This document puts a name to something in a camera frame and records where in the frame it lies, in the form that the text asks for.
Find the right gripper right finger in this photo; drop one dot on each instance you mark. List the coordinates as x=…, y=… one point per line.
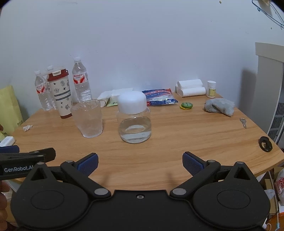
x=202, y=172

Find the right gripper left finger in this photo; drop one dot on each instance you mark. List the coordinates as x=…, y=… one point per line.
x=78, y=172

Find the glass jar with water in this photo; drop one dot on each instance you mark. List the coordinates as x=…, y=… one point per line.
x=136, y=128

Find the white jar cap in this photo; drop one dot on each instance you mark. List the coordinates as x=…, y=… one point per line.
x=131, y=103

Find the middle plastic water bottle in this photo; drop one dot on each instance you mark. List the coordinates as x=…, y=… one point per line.
x=49, y=71

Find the plastic water bottle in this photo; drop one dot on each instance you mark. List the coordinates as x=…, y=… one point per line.
x=49, y=71
x=43, y=91
x=81, y=81

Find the left plastic water bottle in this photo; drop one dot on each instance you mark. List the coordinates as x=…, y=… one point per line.
x=43, y=91

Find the small white pill bottle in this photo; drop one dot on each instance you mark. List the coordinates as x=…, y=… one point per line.
x=211, y=89

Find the right plastic water bottle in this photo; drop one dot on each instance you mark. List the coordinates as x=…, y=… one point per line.
x=81, y=81

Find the operator left hand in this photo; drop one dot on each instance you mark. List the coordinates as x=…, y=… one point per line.
x=3, y=205

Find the white power bank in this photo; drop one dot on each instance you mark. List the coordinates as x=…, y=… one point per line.
x=7, y=141

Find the crumpled white paper scrap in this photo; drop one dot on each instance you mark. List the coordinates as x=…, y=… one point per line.
x=27, y=127

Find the yellow paper bag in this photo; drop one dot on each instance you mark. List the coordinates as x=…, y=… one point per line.
x=10, y=114

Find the textured clear glass cup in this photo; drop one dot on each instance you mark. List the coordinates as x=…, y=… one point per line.
x=88, y=118

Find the small silver key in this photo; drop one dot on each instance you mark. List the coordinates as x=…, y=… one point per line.
x=243, y=121

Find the green yellow round tin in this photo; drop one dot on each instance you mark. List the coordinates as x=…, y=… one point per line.
x=186, y=106

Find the grey crumpled cloth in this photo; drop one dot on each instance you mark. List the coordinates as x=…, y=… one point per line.
x=220, y=105

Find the green paper sheet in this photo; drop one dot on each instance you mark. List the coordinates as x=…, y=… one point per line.
x=112, y=102

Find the lower white paper roll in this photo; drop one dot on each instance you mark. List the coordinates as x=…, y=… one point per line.
x=188, y=92

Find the white paper roll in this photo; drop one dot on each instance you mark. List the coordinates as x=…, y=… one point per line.
x=188, y=92
x=194, y=83

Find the white tissue pack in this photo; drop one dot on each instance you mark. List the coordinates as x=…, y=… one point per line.
x=104, y=96

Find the blue red plastic packet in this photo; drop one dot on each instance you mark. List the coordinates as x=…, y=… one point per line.
x=159, y=97

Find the white cabinet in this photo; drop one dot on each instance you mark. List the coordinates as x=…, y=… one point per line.
x=267, y=105

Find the upper white paper roll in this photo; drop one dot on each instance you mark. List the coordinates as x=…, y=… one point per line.
x=194, y=83

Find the red cream floral tumbler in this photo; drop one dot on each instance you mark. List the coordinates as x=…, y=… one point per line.
x=60, y=87

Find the black ring object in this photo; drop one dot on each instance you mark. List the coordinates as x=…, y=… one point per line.
x=265, y=144

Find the blue wire hanger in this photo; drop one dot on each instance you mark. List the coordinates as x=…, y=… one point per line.
x=273, y=10

